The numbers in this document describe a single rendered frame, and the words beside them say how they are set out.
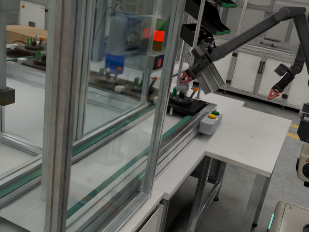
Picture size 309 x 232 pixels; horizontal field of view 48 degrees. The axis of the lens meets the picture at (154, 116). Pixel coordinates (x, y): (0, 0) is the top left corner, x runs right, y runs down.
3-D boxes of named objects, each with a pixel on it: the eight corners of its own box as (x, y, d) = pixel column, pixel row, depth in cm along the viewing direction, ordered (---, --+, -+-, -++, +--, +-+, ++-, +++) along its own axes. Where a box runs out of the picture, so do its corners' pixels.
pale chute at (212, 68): (220, 87, 235) (225, 84, 233) (211, 90, 225) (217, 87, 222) (200, 52, 238) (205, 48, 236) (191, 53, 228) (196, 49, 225)
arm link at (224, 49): (291, 14, 168) (288, 18, 179) (285, 4, 169) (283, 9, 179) (214, 61, 180) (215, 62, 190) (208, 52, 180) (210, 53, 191)
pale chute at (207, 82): (214, 91, 222) (220, 88, 220) (205, 95, 212) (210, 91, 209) (193, 54, 225) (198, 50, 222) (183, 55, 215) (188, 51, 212)
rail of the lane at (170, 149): (214, 119, 210) (218, 103, 207) (153, 182, 133) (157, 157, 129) (205, 117, 212) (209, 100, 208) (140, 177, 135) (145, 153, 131)
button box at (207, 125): (220, 124, 194) (223, 113, 191) (210, 136, 175) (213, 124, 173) (208, 120, 196) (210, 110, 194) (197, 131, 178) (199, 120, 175)
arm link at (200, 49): (220, 54, 179) (221, 55, 188) (208, 37, 180) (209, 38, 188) (202, 68, 182) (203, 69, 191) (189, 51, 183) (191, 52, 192)
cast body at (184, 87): (189, 89, 196) (188, 77, 194) (186, 91, 192) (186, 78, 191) (175, 89, 200) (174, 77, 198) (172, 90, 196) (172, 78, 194)
